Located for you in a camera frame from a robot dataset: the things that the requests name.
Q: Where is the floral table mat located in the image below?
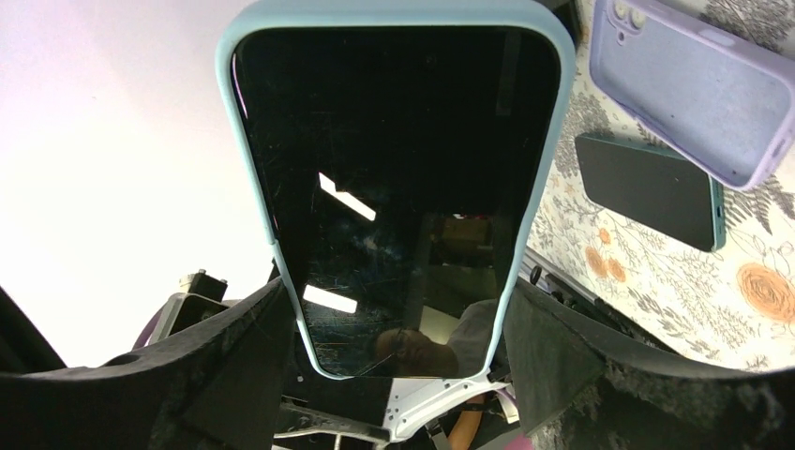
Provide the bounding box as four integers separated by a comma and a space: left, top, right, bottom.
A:
529, 41, 794, 371

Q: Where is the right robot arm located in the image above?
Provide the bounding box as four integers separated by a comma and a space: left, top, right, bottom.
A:
1, 277, 794, 449

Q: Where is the teal-edged phone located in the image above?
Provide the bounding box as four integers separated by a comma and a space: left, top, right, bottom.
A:
574, 133, 727, 252

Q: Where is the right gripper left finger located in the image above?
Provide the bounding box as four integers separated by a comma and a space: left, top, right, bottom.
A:
1, 279, 295, 449

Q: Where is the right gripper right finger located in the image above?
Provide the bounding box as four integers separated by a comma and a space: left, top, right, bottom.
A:
503, 280, 794, 449

